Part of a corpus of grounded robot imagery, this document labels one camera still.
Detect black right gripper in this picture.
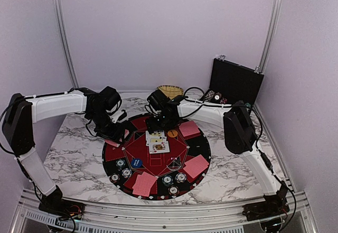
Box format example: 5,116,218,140
145,113,174,134

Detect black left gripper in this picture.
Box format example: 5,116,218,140
87,109,125,144

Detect orange big blind button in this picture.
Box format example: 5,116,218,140
167,129,178,138

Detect red playing card deck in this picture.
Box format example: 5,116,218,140
104,128,130,148

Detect ace of clubs card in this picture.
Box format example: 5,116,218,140
146,135,167,146

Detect jack of hearts card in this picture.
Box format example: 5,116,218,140
149,142,170,154

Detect green blue chip stack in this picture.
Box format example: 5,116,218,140
116,159,126,171
162,175,173,187

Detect clear round dealer button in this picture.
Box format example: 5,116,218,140
166,157,182,171

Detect blue small blind button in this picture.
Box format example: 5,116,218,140
131,158,143,169

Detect red black chip stack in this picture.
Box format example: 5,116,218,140
109,173,120,183
168,185,180,196

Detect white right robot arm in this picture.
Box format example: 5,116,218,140
146,89,288,216

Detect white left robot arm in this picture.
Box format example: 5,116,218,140
1,87,127,215

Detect woven bamboo tray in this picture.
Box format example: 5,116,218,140
157,85,184,99

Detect round red black poker mat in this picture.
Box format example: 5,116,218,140
102,114,211,200

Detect blue white chips in case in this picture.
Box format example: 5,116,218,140
204,90,215,102

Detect red dice in case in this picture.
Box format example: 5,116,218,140
220,98,227,104

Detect black poker chip case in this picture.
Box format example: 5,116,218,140
208,58,264,105

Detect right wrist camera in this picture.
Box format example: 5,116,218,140
147,98,160,111

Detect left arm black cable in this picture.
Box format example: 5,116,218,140
0,87,80,153

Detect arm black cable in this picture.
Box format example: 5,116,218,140
183,86,296,215
0,87,80,153

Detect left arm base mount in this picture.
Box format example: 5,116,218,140
39,200,85,229

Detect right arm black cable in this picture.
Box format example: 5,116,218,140
183,86,296,215

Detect aluminium front rail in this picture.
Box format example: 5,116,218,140
9,189,319,232

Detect left aluminium frame post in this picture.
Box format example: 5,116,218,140
54,0,79,88

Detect aluminium frame post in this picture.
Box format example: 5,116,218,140
256,0,282,73
54,0,79,88

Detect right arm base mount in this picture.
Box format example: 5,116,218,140
242,201,290,232

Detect right aluminium frame post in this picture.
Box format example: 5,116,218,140
256,0,282,73

